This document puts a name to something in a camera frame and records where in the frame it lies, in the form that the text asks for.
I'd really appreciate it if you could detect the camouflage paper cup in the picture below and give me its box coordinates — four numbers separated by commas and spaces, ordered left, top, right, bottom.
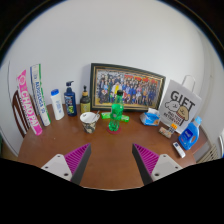
80, 112, 99, 134

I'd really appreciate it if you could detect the green wrapped bar left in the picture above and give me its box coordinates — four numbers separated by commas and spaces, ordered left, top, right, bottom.
101, 112, 111, 119

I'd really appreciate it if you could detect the white gift paper bag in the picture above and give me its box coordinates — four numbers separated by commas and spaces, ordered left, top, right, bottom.
159, 77, 202, 134

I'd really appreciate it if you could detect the dark blue pump bottle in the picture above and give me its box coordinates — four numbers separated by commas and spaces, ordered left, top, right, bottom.
64, 81, 77, 116

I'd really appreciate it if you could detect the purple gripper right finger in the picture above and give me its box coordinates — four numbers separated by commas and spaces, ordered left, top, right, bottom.
132, 143, 184, 186

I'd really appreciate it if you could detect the red round coaster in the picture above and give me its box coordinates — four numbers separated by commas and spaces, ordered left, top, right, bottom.
106, 126, 121, 134

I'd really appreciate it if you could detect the framed group photograph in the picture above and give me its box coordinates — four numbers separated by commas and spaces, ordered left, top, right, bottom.
90, 63, 166, 111

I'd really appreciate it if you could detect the pink shuttlecock tube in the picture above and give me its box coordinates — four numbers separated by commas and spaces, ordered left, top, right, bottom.
17, 71, 42, 136

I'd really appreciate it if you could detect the blue tissue pack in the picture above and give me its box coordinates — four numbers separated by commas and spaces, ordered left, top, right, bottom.
140, 108, 160, 126

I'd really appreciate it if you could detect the white lotion bottle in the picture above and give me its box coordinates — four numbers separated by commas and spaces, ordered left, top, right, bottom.
51, 89, 64, 120

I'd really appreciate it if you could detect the green wrapped bar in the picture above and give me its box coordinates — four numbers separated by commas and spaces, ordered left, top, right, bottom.
101, 112, 111, 119
121, 115, 130, 122

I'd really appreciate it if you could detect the small patterned box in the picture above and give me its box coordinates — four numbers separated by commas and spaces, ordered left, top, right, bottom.
159, 127, 172, 139

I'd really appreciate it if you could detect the white remote control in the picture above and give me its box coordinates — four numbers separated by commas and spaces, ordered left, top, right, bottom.
173, 142, 186, 158

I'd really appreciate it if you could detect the blue white shuttlecock tube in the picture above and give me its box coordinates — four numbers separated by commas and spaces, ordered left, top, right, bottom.
30, 64, 51, 126

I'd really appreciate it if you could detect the blue detergent bottle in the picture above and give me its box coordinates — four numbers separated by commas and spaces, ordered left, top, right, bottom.
178, 116, 202, 150

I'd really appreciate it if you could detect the brown wooden chair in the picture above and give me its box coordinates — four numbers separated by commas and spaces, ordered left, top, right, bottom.
12, 91, 30, 137

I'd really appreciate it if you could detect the amber pump bottle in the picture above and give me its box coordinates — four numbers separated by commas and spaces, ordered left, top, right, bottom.
80, 86, 90, 113

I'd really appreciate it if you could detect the green plastic soda bottle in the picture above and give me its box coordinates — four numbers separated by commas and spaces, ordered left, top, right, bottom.
109, 90, 124, 131

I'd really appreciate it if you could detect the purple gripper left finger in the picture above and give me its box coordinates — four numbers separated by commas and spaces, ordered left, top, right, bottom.
41, 143, 92, 185

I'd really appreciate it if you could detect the green wrapped bar right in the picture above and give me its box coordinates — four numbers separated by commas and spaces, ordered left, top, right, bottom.
121, 115, 130, 122

